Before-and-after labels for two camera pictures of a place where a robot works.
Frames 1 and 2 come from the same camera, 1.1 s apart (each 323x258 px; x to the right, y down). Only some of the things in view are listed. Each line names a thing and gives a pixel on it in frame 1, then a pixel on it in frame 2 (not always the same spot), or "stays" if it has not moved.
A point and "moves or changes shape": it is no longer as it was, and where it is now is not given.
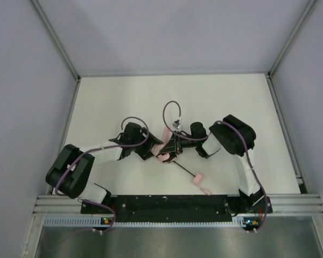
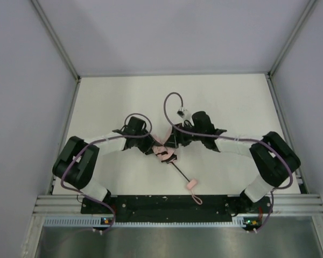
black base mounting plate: [178, 208] stays
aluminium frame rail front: [295, 203] stays
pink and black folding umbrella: [158, 148] moves or changes shape
